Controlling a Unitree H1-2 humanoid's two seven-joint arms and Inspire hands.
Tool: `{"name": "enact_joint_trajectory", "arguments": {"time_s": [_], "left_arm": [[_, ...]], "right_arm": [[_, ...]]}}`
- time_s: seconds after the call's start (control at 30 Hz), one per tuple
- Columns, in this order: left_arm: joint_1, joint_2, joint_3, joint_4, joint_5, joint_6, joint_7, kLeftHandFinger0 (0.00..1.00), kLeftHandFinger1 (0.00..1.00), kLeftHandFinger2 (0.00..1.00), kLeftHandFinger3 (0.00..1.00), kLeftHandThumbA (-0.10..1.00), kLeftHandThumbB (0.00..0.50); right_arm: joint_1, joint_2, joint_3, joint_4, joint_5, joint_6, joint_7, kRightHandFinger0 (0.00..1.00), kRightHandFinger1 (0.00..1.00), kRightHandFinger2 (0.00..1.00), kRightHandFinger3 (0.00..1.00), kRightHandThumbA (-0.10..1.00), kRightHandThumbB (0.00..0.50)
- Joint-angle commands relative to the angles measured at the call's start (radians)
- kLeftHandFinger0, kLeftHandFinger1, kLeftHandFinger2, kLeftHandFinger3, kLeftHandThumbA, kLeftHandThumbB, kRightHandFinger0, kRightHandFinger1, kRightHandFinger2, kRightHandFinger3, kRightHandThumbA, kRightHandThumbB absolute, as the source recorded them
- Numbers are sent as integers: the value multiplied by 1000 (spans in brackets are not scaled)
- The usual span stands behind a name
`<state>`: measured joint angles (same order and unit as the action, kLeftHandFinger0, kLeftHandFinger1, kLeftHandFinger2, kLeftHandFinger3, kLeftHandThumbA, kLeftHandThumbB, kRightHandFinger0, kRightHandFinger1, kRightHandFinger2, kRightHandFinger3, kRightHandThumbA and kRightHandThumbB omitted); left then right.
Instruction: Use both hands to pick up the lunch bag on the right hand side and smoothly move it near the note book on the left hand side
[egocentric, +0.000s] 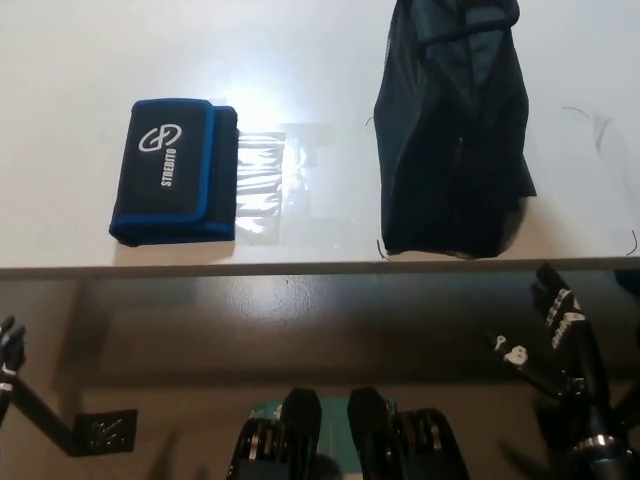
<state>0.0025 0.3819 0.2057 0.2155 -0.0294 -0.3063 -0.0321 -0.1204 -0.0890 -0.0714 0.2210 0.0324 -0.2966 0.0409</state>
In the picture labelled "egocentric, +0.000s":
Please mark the black lunch bag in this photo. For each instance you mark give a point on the black lunch bag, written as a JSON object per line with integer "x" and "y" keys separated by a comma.
{"x": 450, "y": 150}

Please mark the black blue Strebito pouch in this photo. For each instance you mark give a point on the black blue Strebito pouch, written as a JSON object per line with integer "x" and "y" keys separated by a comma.
{"x": 170, "y": 165}

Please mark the clear tape patch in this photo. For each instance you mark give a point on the clear tape patch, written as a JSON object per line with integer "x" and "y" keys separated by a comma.
{"x": 260, "y": 200}

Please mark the black tape mark, small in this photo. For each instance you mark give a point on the black tape mark, small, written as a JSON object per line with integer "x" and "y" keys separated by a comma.
{"x": 107, "y": 431}

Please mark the black diagonal bar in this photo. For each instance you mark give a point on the black diagonal bar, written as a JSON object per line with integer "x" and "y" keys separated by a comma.
{"x": 45, "y": 417}

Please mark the robot right hand white black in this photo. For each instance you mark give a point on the robot right hand white black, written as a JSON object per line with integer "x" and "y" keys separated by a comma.
{"x": 565, "y": 330}

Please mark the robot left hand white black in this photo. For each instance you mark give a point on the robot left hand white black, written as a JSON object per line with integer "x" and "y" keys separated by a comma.
{"x": 11, "y": 345}

